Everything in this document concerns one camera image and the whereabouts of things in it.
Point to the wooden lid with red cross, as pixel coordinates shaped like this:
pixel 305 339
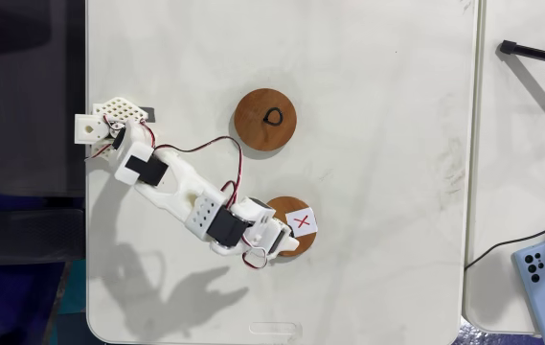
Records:
pixel 291 203

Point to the plain wooden lid black loop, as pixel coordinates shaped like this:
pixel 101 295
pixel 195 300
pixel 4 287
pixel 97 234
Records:
pixel 253 129

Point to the grey base clamp pad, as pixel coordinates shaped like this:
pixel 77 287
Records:
pixel 150 115

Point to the black mesh office chair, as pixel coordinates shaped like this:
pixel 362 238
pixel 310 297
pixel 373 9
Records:
pixel 23 235

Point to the black rod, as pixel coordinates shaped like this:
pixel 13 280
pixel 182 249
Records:
pixel 509 47

